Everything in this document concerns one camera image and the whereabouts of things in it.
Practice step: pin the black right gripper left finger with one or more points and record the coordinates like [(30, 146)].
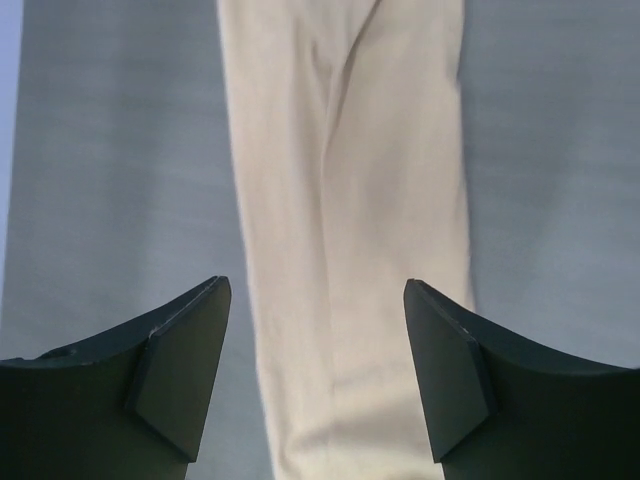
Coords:
[(128, 403)]

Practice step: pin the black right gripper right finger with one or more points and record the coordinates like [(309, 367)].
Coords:
[(500, 406)]

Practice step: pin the beige t-shirt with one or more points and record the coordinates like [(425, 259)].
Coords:
[(346, 139)]

